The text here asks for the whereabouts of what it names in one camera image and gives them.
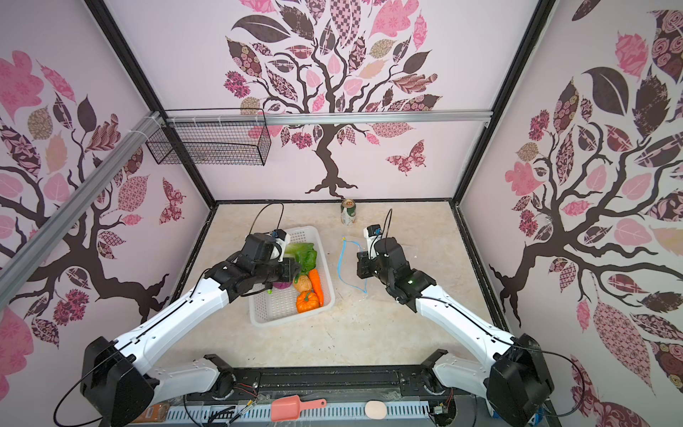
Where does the white slotted cable duct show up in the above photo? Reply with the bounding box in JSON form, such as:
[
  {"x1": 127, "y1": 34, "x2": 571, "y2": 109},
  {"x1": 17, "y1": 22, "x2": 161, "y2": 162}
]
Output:
[{"x1": 164, "y1": 401, "x2": 431, "y2": 425}]

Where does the pink plastic scoop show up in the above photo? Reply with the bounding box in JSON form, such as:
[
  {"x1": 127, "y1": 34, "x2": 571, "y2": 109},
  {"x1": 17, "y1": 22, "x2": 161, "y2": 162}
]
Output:
[{"x1": 270, "y1": 395, "x2": 327, "y2": 423}]

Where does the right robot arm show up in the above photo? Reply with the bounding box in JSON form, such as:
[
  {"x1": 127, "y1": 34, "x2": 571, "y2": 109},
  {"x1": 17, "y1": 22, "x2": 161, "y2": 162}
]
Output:
[{"x1": 357, "y1": 237, "x2": 554, "y2": 426}]

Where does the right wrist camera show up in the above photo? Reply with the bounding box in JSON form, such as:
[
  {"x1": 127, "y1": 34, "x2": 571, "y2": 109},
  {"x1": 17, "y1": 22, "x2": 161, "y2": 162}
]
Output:
[{"x1": 364, "y1": 224, "x2": 382, "y2": 260}]

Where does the orange pumpkin toy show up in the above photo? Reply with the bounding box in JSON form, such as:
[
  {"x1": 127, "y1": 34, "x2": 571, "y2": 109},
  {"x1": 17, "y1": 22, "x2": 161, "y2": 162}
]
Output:
[{"x1": 295, "y1": 290, "x2": 321, "y2": 313}]

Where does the brown wrinkled bread toy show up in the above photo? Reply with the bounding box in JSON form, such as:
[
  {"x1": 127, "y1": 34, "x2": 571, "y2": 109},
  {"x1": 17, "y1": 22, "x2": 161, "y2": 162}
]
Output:
[{"x1": 293, "y1": 274, "x2": 313, "y2": 293}]

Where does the aluminium rail wall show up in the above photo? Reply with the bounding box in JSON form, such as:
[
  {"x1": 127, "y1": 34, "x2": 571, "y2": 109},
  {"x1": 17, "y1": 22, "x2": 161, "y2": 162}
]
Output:
[
  {"x1": 165, "y1": 110, "x2": 493, "y2": 126},
  {"x1": 1, "y1": 111, "x2": 164, "y2": 307}
]

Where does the green beverage can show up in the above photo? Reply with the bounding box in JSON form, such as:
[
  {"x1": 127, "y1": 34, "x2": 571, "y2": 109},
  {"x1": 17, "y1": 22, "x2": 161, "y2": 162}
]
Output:
[{"x1": 341, "y1": 199, "x2": 357, "y2": 226}]

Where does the aluminium rail back wall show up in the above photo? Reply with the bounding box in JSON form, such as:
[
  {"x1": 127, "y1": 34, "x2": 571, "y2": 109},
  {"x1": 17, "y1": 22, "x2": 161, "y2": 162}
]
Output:
[{"x1": 165, "y1": 110, "x2": 493, "y2": 126}]

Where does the purple onion toy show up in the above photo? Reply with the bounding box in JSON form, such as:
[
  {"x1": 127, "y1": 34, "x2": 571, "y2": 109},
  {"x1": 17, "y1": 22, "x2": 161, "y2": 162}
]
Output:
[{"x1": 272, "y1": 282, "x2": 293, "y2": 290}]

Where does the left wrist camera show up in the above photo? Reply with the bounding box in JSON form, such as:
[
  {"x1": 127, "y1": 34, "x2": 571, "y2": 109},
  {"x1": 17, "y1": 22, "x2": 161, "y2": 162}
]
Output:
[{"x1": 270, "y1": 229, "x2": 291, "y2": 262}]

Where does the clear zip top bag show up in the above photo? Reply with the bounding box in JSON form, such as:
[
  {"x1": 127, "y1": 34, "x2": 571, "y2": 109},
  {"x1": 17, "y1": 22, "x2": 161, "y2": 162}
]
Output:
[{"x1": 335, "y1": 236, "x2": 382, "y2": 301}]

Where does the aluminium rail left wall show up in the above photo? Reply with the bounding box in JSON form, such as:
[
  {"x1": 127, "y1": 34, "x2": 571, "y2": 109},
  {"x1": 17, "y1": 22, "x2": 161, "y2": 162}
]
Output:
[{"x1": 1, "y1": 111, "x2": 164, "y2": 307}]

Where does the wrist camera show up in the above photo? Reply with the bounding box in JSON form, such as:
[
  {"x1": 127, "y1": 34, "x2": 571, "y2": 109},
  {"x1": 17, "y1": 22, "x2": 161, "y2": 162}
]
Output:
[
  {"x1": 364, "y1": 224, "x2": 382, "y2": 260},
  {"x1": 270, "y1": 229, "x2": 291, "y2": 262}
]

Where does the orange carrot toy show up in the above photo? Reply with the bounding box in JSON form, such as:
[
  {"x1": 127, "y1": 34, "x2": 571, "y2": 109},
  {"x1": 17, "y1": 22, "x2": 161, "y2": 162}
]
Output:
[{"x1": 308, "y1": 269, "x2": 325, "y2": 307}]

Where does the black wire wall basket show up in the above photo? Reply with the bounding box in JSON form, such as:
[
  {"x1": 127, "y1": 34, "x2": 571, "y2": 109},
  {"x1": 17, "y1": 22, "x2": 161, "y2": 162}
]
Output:
[{"x1": 146, "y1": 107, "x2": 271, "y2": 167}]

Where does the white plastic perforated basket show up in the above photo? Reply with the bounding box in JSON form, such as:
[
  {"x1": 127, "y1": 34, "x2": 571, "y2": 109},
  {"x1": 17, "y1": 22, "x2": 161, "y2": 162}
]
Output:
[{"x1": 249, "y1": 226, "x2": 336, "y2": 327}]

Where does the green lettuce toy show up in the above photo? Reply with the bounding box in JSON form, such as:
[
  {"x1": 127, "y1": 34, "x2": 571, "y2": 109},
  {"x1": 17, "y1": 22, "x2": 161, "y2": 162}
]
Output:
[{"x1": 285, "y1": 242, "x2": 318, "y2": 275}]

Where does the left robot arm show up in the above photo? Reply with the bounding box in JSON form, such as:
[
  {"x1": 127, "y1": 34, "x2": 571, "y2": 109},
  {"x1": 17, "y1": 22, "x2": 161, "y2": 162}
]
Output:
[{"x1": 80, "y1": 229, "x2": 302, "y2": 426}]

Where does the beige oval sponge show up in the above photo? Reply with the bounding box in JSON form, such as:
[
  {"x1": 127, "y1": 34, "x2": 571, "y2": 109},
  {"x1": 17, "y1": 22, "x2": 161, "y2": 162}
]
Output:
[{"x1": 364, "y1": 400, "x2": 388, "y2": 420}]

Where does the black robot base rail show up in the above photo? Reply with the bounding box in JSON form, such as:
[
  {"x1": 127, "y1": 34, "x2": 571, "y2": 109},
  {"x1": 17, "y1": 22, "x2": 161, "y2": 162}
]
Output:
[{"x1": 99, "y1": 361, "x2": 561, "y2": 427}]

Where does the brown sauce bottle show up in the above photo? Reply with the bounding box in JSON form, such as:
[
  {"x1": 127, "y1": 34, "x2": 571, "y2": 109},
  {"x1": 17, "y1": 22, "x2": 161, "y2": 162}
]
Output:
[{"x1": 133, "y1": 402, "x2": 171, "y2": 423}]

